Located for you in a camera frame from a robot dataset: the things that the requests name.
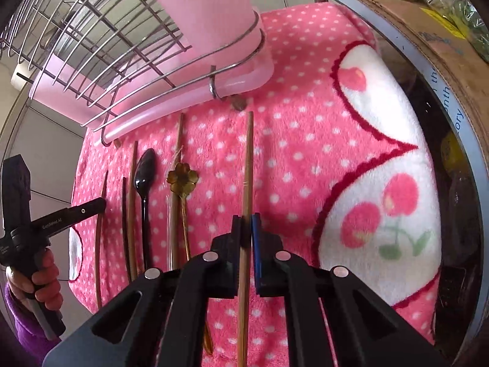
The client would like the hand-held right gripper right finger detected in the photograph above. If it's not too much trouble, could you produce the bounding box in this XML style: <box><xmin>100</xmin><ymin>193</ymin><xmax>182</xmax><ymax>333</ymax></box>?
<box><xmin>251</xmin><ymin>213</ymin><xmax>455</xmax><ymax>367</ymax></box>

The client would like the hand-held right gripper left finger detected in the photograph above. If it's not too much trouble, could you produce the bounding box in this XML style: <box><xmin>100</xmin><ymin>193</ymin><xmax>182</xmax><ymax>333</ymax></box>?
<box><xmin>42</xmin><ymin>215</ymin><xmax>246</xmax><ymax>367</ymax></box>

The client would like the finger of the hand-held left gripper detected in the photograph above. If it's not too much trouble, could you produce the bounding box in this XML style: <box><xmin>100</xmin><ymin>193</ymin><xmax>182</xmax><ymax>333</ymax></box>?
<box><xmin>30</xmin><ymin>197</ymin><xmax>108</xmax><ymax>238</ymax></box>

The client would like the black plastic spoon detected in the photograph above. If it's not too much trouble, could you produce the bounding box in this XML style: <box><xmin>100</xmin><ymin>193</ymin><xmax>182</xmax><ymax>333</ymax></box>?
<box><xmin>134</xmin><ymin>147</ymin><xmax>157</xmax><ymax>272</ymax></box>

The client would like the pink utensil holder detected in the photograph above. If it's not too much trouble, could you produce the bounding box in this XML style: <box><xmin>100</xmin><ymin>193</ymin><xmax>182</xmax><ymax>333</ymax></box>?
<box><xmin>126</xmin><ymin>0</ymin><xmax>276</xmax><ymax>100</ymax></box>

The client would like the person's left forearm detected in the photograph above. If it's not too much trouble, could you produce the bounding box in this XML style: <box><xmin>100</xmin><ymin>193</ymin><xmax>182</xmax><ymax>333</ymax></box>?
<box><xmin>3</xmin><ymin>283</ymin><xmax>58</xmax><ymax>358</ymax></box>

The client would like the person's left hand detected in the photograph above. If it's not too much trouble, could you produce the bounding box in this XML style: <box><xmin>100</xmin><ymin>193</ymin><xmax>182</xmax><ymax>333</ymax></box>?
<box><xmin>6</xmin><ymin>250</ymin><xmax>62</xmax><ymax>314</ymax></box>

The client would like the dark wooden chopstick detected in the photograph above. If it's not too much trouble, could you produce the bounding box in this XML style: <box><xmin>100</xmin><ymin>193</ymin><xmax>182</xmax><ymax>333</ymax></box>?
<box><xmin>121</xmin><ymin>177</ymin><xmax>132</xmax><ymax>281</ymax></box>

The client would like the gold flower spoon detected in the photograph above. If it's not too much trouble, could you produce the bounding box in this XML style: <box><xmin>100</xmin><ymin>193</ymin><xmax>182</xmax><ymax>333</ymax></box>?
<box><xmin>167</xmin><ymin>162</ymin><xmax>214</xmax><ymax>355</ymax></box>

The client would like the pink polka dot blanket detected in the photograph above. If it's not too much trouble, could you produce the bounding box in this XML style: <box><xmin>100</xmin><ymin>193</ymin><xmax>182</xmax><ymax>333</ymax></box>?
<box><xmin>69</xmin><ymin>2</ymin><xmax>444</xmax><ymax>367</ymax></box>

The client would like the pink drip tray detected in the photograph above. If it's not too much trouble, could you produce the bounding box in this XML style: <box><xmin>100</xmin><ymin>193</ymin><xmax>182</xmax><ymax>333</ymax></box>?
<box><xmin>31</xmin><ymin>55</ymin><xmax>230</xmax><ymax>146</ymax></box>

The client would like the bag of leafy greens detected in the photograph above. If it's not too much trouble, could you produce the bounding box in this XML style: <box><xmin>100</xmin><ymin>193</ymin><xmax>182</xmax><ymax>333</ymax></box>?
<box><xmin>416</xmin><ymin>0</ymin><xmax>489</xmax><ymax>62</ymax></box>

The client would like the metal wire dish rack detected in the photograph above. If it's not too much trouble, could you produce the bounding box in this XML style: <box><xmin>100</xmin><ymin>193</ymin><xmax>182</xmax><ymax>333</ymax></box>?
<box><xmin>0</xmin><ymin>0</ymin><xmax>266</xmax><ymax>150</ymax></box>

